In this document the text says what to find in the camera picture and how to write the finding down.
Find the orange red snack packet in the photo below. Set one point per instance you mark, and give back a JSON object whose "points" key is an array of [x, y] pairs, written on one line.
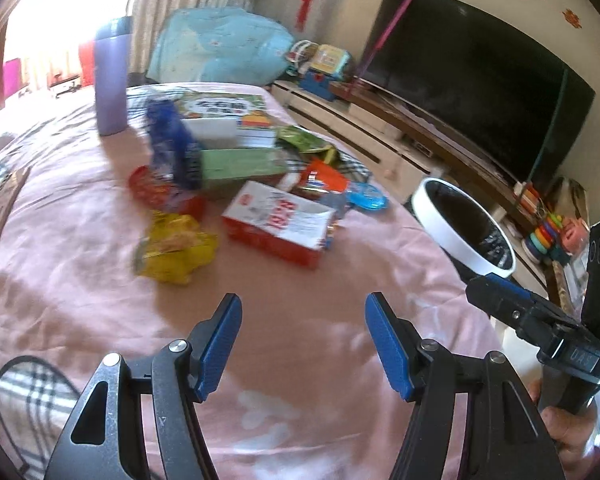
{"points": [[322, 177]]}

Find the white bin with black bag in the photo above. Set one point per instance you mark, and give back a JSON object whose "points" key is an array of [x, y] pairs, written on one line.
{"points": [[460, 225]]}

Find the green snack wrapper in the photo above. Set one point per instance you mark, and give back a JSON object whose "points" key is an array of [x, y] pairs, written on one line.
{"points": [[302, 141]]}

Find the yellow snack bag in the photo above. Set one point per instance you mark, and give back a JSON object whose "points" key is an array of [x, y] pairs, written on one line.
{"points": [[175, 250]]}

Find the toy cash register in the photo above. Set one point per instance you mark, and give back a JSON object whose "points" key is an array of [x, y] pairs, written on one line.
{"points": [[327, 67]]}

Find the red and white carton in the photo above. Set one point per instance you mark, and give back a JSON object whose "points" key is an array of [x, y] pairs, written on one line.
{"points": [[275, 220]]}

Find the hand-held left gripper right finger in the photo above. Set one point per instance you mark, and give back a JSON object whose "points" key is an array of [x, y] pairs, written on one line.
{"points": [[385, 345]]}

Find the pink pig toy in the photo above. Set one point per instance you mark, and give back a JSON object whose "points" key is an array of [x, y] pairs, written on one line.
{"points": [[575, 235]]}

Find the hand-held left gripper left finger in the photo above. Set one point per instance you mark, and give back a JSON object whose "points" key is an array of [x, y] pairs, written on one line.
{"points": [[220, 345]]}

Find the red snack bag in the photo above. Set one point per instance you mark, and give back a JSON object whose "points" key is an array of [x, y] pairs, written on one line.
{"points": [[152, 192]]}

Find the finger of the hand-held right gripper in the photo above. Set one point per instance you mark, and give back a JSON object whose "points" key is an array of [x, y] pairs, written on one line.
{"points": [[500, 300]]}

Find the green cover picture book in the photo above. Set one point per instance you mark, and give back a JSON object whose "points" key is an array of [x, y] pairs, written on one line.
{"points": [[220, 104]]}

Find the person's right hand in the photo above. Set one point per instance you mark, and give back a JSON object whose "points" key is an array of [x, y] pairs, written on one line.
{"points": [[565, 430]]}

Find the pink thin rod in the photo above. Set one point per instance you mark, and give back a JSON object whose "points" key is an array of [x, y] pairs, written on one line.
{"points": [[387, 32]]}

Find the light blue floral quilt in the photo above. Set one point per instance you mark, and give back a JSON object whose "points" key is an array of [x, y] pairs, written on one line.
{"points": [[220, 45]]}

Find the green thin rod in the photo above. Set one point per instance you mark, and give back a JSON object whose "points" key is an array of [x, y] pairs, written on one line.
{"points": [[547, 125]]}

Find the shiny silver object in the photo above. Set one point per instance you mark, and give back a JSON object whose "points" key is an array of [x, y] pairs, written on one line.
{"points": [[570, 197]]}

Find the small red wall sticker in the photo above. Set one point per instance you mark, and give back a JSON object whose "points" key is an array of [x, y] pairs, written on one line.
{"points": [[572, 18]]}

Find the blue snack bag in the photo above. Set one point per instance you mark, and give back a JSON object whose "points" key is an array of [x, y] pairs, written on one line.
{"points": [[172, 145]]}

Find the colourful toy xylophone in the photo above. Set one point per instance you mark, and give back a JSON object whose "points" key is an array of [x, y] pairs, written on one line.
{"points": [[530, 200]]}

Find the purple water bottle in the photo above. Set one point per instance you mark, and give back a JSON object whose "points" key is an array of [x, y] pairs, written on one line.
{"points": [[111, 80]]}

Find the black flat television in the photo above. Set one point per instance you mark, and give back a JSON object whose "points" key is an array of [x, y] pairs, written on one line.
{"points": [[470, 75]]}

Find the green drink carton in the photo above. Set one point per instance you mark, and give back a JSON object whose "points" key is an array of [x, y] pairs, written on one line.
{"points": [[240, 170]]}

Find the blue round lid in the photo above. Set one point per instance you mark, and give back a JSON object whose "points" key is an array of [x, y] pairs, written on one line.
{"points": [[367, 196]]}

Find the white round toy fan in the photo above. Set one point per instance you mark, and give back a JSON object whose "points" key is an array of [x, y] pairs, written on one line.
{"points": [[300, 55]]}

